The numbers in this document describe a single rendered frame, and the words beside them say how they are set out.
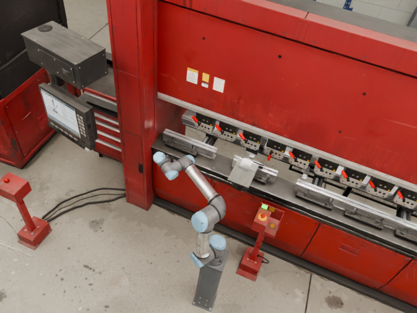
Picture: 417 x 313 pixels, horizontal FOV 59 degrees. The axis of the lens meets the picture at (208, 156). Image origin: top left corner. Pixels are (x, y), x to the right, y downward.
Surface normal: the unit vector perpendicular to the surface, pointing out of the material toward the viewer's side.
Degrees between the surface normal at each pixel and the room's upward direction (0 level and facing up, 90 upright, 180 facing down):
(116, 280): 0
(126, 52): 90
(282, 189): 0
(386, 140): 90
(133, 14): 90
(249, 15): 90
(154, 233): 0
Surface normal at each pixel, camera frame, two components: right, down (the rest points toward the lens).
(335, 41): -0.40, 0.65
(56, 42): 0.10, -0.67
